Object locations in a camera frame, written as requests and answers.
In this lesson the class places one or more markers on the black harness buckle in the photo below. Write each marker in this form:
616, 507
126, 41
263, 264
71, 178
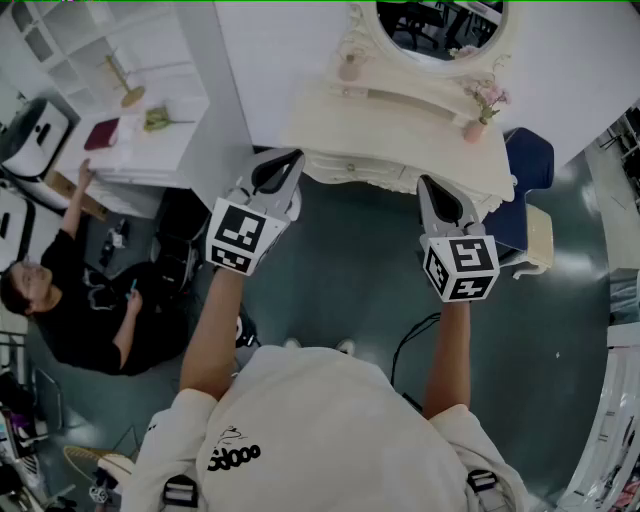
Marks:
482, 482
180, 492

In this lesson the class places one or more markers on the white oval framed mirror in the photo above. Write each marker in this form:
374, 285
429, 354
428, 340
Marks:
440, 25

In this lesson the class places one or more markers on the person's white left shoe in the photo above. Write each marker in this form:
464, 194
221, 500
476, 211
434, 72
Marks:
292, 343

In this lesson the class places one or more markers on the maroon book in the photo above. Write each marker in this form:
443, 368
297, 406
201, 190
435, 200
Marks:
101, 135

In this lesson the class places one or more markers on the gold stand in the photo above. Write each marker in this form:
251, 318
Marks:
131, 95

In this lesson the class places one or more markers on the person's cream sweatshirt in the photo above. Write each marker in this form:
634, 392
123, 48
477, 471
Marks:
325, 430

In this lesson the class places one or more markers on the green flower bunch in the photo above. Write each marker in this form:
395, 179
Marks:
157, 120

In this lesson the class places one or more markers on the white black headset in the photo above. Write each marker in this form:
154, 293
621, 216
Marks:
247, 335

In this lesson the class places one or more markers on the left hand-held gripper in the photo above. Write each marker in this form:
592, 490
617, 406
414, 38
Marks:
235, 235

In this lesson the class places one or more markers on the cream white dressing table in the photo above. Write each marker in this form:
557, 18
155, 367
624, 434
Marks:
400, 145

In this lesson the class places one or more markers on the gold woven basket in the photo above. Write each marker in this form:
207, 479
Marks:
92, 456

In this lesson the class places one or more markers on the pink vase with pink flowers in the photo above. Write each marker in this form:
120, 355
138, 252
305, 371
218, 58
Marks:
475, 131

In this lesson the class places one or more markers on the black battery pack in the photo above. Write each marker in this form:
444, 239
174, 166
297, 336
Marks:
412, 401

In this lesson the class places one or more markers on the person's left forearm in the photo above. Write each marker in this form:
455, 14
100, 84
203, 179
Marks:
212, 330

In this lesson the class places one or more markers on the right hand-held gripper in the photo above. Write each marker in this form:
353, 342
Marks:
465, 270

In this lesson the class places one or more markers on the white black-trimmed machine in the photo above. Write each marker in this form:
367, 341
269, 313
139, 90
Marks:
37, 135
15, 225

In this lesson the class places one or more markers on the white desk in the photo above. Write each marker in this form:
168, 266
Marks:
150, 50

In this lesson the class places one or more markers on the person's white shoe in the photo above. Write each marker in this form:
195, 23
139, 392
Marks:
346, 345
292, 343

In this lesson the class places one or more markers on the black backpack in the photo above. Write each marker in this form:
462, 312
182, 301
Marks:
180, 240

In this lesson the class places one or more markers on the person's right forearm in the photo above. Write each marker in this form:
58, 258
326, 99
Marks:
450, 360

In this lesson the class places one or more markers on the small teal pen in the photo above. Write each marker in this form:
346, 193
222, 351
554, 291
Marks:
134, 285

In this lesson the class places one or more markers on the blue cushioned cream chair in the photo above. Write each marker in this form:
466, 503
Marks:
530, 160

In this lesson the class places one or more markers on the person's white right shoe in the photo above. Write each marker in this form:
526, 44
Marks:
346, 345

